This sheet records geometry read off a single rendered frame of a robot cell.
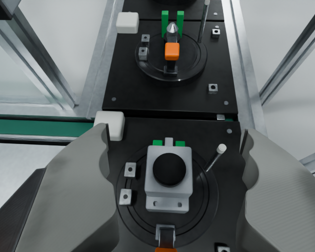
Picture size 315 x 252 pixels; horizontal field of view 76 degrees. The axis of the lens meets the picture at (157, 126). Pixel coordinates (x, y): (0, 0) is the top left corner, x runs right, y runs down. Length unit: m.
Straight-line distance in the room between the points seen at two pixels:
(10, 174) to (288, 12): 0.85
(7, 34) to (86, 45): 0.38
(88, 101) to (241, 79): 0.29
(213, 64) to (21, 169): 0.41
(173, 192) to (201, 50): 0.30
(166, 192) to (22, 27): 0.25
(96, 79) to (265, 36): 0.50
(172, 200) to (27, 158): 0.31
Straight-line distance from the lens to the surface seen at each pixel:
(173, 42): 0.32
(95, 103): 0.39
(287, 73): 0.43
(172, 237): 0.21
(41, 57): 0.33
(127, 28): 0.48
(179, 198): 0.22
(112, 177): 0.32
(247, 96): 0.42
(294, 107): 0.58
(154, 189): 0.19
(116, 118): 0.33
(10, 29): 0.29
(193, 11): 0.55
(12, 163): 0.46
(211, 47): 0.46
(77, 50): 0.66
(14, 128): 0.45
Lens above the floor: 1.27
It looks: 63 degrees down
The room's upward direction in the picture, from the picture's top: 2 degrees counter-clockwise
